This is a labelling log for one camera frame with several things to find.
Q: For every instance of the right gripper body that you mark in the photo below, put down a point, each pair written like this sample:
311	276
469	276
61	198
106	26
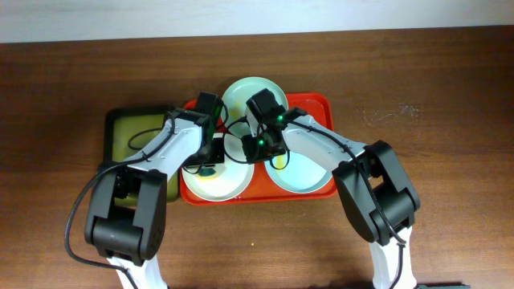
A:
255	150

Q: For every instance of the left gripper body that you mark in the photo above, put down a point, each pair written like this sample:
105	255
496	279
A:
210	156

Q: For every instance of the yellow green sponge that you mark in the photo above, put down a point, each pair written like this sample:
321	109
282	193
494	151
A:
207	172

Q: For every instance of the white plate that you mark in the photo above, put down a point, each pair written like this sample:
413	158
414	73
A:
232	178

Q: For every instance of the light blue plate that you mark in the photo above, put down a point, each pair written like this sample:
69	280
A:
296	173

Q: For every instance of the mint green plate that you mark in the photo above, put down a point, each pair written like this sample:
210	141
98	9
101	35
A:
237	94

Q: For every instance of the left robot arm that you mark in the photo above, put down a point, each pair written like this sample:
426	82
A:
127	211

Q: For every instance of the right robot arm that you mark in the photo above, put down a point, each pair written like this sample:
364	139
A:
378	198

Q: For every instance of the red plastic tray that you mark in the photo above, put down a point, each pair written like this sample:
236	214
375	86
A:
261	187

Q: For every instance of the black tray with yellow liquid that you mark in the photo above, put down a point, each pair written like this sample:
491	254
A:
127	130

